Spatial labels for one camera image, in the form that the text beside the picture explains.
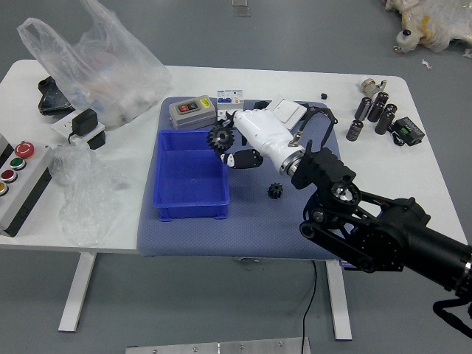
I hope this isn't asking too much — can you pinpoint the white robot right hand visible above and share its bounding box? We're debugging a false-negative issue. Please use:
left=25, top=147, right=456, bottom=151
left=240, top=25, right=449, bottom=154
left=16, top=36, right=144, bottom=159
left=217, top=108, right=307, bottom=171

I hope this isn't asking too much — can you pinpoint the big black gear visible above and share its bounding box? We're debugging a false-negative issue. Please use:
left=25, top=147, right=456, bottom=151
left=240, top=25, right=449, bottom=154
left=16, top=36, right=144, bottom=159
left=206, top=123, right=237, bottom=152

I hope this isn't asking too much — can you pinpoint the blue plastic box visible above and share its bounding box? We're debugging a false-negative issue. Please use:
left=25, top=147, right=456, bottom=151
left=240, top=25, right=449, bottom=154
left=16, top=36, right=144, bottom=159
left=152, top=128, right=232, bottom=223

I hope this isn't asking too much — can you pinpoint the grey control button box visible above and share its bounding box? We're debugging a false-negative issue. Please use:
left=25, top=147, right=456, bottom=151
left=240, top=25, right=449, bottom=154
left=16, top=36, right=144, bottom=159
left=0, top=132, right=55, bottom=237

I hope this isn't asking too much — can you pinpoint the white circuit breaker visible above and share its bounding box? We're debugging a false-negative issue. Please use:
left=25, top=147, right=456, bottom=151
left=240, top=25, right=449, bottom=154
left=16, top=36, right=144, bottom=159
left=216, top=89, right=246, bottom=123

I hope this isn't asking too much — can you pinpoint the blue-grey mat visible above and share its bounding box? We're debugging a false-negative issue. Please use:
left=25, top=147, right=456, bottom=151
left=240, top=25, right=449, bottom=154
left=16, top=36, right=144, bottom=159
left=136, top=96, right=353, bottom=259

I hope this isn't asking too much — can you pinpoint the white ceramic fitting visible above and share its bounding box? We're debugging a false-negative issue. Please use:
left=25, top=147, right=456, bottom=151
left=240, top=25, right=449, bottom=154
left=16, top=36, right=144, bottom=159
left=359, top=77, right=389, bottom=97

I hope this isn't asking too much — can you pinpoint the clear plastic floor piece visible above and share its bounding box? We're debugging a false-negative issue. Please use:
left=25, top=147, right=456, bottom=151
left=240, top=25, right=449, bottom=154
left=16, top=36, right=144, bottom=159
left=231, top=0, right=251, bottom=18

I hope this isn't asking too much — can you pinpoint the black module with green display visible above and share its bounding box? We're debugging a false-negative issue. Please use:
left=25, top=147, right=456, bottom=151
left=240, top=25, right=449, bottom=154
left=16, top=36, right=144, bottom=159
left=389, top=116, right=426, bottom=148

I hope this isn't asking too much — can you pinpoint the clear plastic bag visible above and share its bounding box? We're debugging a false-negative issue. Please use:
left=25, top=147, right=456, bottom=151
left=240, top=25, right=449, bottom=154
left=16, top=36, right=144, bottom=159
left=16, top=0, right=173, bottom=130

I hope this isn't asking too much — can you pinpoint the black power adapter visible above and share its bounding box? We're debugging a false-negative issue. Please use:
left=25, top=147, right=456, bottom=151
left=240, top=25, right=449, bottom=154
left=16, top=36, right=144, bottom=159
left=67, top=108, right=100, bottom=145

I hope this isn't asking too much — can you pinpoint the white table leg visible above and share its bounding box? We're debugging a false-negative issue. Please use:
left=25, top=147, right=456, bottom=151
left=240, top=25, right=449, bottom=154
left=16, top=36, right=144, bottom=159
left=325, top=258, right=353, bottom=341
left=58, top=252, right=97, bottom=333

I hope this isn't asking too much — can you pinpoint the crumpled clear plastic wrap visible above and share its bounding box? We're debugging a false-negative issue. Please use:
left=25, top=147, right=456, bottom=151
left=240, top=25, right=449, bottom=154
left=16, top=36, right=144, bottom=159
left=51, top=143, right=125, bottom=248

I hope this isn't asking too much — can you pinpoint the white socket plate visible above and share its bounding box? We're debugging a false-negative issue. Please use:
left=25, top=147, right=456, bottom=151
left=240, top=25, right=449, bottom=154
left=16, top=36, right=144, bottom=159
left=51, top=114, right=107, bottom=144

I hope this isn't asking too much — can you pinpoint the plastic-wrapped plush toy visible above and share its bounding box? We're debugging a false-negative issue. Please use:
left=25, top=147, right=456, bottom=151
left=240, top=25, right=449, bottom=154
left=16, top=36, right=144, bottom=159
left=381, top=0, right=472, bottom=55

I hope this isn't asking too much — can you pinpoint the white wall switch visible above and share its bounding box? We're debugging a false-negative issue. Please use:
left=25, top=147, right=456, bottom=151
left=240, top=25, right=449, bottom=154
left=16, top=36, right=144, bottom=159
left=266, top=97, right=309, bottom=131

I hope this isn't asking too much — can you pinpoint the grey push button switch box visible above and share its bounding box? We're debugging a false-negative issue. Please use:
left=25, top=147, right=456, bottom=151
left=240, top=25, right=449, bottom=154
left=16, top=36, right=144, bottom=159
left=168, top=94, right=218, bottom=130

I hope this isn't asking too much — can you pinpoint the black floor cable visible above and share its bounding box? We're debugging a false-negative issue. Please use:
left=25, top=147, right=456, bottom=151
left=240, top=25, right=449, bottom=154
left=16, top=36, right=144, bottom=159
left=301, top=260, right=319, bottom=354

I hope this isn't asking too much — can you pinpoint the grey metal base plate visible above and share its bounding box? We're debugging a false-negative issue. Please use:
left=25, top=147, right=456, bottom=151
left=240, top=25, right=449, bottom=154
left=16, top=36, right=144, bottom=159
left=125, top=336, right=311, bottom=354

